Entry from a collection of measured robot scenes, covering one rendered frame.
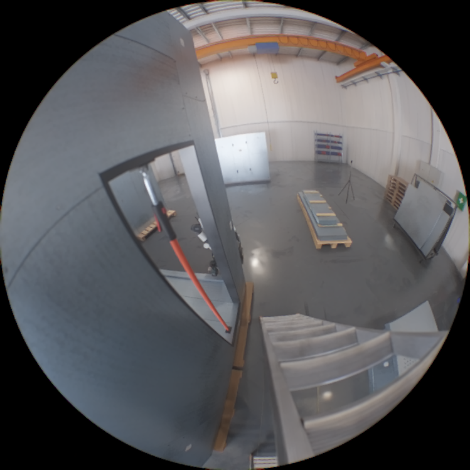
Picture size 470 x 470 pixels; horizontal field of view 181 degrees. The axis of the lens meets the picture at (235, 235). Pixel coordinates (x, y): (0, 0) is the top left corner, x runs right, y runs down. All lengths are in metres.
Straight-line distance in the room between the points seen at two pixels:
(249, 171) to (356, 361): 6.31
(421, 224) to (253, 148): 6.04
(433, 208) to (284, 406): 4.36
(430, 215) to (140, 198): 7.71
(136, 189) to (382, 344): 5.13
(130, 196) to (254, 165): 4.70
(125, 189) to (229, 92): 8.80
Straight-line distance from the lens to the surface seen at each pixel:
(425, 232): 4.40
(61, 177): 0.38
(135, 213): 4.92
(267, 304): 2.30
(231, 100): 10.94
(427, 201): 4.49
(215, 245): 1.13
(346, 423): 0.25
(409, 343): 0.51
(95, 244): 0.39
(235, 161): 6.33
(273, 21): 9.09
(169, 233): 0.62
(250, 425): 2.26
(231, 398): 2.00
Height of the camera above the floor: 2.09
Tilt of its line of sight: 38 degrees down
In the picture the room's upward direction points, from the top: 12 degrees counter-clockwise
